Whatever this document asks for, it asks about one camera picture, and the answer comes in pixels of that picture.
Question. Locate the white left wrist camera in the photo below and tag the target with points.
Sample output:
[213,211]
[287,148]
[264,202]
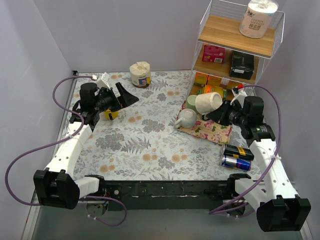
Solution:
[102,81]

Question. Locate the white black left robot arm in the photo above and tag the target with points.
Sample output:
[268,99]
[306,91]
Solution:
[55,185]

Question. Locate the green ceramic mug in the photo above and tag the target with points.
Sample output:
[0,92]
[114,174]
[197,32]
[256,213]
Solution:
[191,102]

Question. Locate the blue silver drink can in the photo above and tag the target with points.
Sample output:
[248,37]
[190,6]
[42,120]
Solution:
[235,163]

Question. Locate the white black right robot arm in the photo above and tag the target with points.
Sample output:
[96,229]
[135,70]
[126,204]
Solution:
[277,204]

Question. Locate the yellow green sponge pack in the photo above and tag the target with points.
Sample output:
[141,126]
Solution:
[224,94]

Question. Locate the black yellow drink can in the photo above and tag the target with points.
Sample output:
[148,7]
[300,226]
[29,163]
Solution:
[237,152]

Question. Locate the black product box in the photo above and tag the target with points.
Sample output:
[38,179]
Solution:
[242,65]

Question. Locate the pink sponge box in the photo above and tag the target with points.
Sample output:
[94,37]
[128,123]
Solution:
[213,54]

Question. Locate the white wire wooden shelf rack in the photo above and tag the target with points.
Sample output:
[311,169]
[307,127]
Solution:
[220,27]

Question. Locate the yellow ceramic mug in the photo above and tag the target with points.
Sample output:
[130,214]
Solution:
[111,115]

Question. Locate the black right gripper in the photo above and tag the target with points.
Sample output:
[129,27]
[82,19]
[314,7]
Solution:
[223,115]

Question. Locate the yellow sponge pack left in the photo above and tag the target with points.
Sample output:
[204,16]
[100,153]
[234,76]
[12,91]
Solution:
[200,79]

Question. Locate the yellow sponge pack middle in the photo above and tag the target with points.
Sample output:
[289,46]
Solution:
[214,80]

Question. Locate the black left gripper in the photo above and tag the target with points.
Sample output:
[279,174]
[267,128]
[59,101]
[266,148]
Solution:
[119,97]

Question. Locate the floral tray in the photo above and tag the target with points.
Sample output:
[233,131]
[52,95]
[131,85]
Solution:
[208,130]

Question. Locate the speckled white ceramic mug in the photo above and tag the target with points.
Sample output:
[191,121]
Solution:
[187,118]

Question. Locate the pink wrapped toilet paper roll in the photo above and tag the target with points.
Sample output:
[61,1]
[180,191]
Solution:
[257,18]

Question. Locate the beige paper roll with cartoon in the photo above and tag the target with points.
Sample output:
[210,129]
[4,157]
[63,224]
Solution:
[140,74]

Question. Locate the orange sponge pack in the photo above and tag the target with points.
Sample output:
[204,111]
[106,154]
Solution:
[213,88]

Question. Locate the yellow sponge pack right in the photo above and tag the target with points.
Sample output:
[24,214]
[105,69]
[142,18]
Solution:
[232,84]

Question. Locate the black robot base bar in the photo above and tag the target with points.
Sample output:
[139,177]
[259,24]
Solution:
[169,195]

